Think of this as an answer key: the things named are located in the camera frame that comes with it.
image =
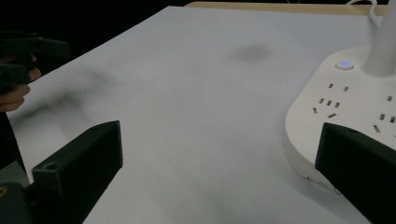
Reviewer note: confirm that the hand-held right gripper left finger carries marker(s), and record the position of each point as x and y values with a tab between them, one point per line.
77	165

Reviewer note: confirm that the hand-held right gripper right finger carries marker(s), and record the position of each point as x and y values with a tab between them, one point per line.
361	161

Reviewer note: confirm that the white power strip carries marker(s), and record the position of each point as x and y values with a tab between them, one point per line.
342	102

